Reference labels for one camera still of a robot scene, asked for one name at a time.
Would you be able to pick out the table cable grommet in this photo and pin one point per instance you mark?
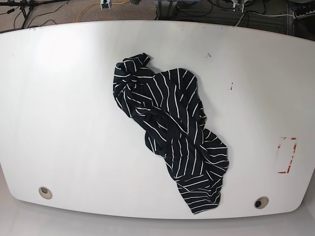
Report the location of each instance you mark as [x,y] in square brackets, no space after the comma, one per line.
[261,202]
[45,193]

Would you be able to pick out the right table cable grommet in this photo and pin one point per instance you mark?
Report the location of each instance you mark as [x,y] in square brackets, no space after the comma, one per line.
[261,202]

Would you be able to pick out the black tripod stand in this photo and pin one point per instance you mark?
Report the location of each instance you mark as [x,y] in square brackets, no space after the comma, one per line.
[25,7]

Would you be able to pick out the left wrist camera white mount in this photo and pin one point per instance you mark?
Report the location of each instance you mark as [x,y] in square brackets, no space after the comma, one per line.
[238,5]

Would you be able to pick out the black white striped T-shirt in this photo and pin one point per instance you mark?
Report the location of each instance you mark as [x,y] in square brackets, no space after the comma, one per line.
[167,106]

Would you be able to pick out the left table cable grommet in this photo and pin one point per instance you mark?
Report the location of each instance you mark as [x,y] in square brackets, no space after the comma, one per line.
[45,193]

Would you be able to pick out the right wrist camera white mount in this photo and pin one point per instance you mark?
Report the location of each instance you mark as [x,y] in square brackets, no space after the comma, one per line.
[105,4]

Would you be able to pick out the red tape rectangle marking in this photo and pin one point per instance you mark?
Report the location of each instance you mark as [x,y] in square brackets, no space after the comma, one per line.
[285,154]

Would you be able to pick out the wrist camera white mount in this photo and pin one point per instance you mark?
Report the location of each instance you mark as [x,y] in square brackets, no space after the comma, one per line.
[105,4]
[238,5]

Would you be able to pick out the white power strip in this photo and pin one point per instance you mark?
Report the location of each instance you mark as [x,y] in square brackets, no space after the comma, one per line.
[305,10]

